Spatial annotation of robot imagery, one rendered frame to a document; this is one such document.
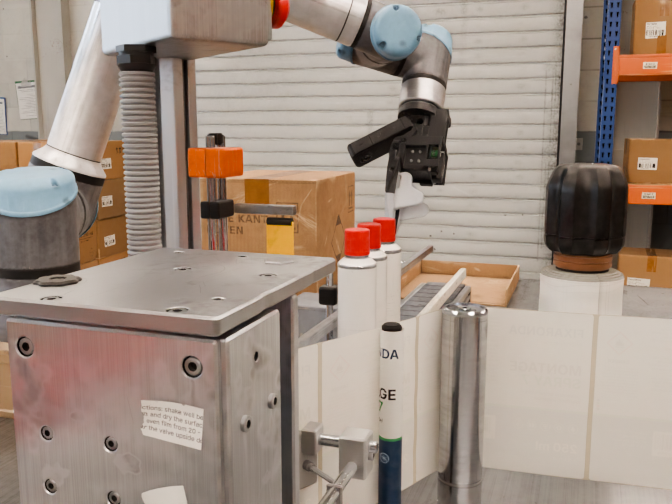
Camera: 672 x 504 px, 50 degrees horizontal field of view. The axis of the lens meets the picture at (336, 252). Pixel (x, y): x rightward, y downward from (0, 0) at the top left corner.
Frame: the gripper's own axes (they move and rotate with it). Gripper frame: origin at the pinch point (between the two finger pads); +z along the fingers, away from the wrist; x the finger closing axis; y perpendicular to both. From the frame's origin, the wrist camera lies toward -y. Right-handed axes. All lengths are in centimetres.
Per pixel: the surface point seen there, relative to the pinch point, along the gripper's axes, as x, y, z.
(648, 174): 292, 63, -155
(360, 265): -18.5, 2.3, 13.3
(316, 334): -18.5, -1.9, 22.9
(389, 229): -8.2, 2.5, 4.2
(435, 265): 78, -7, -20
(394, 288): -4.3, 3.6, 11.8
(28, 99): 324, -418, -220
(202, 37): -58, -2, 8
